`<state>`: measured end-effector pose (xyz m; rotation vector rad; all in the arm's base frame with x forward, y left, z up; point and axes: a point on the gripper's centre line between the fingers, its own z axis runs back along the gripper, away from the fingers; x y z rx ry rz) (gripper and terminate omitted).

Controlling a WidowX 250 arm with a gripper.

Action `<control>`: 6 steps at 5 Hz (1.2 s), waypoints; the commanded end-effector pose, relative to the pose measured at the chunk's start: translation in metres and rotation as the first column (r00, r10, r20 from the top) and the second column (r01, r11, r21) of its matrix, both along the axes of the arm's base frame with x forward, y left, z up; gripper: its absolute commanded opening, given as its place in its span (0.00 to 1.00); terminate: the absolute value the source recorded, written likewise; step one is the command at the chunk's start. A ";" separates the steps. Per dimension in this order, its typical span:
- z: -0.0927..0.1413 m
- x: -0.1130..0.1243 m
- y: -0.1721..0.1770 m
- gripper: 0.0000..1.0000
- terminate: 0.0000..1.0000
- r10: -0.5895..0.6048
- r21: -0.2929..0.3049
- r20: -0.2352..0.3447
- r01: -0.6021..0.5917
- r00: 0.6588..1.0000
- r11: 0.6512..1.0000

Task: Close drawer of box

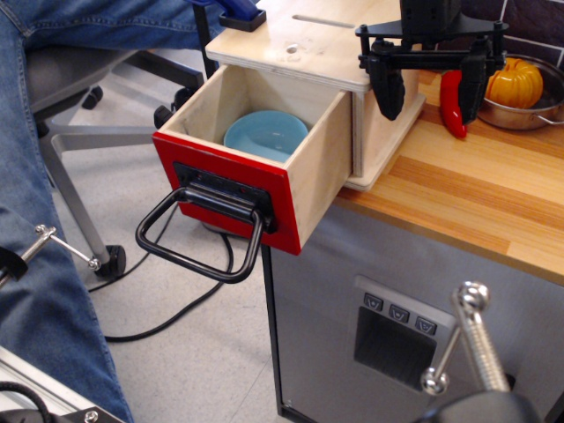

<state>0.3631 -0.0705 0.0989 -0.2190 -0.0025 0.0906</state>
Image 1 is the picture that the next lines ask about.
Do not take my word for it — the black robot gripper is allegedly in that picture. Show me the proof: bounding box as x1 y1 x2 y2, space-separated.
355 1 508 125

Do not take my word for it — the wooden drawer with red front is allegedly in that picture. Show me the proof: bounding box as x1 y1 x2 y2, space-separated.
136 65 353 283

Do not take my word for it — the light wooden box housing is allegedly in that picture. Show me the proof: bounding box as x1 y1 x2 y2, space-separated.
206 0 426 191

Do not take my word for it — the red chili pepper toy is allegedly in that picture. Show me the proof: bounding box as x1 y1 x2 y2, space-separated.
440 70 467 138

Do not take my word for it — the orange pumpkin toy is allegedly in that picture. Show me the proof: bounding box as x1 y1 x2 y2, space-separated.
486 57 544 109

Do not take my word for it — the stainless steel pot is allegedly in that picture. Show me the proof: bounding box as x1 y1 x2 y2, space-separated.
478 55 563 130

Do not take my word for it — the light blue ceramic bowl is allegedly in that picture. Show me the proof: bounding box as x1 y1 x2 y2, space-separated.
223 110 308 163

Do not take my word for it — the blue clamp with black pad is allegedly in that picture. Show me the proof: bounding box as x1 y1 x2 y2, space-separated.
190 0 267 33

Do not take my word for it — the silver clamp screw right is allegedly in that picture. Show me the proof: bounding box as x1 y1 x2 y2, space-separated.
413 280 544 423

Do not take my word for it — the silver clamp screw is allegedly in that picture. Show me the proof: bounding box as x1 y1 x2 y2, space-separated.
1 225 101 288
413 280 544 423

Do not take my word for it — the grey metal cabinet front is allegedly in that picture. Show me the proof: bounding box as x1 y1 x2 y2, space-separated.
263 205 563 422

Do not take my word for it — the beige shoe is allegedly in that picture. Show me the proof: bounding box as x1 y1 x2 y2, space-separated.
202 223 240 238

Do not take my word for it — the grey office chair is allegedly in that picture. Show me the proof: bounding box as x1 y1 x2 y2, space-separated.
26 46 204 279

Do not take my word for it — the silver clamp screw left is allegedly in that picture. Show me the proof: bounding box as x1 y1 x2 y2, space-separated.
1 225 101 288

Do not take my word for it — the person leg in blue jeans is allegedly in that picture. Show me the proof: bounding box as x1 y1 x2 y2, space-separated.
1 1 199 422

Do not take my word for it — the black floor cable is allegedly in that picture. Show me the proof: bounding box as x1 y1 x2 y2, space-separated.
87 206 234 344

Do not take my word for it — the aluminium frame profile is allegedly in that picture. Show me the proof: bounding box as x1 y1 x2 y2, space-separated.
1 347 122 422

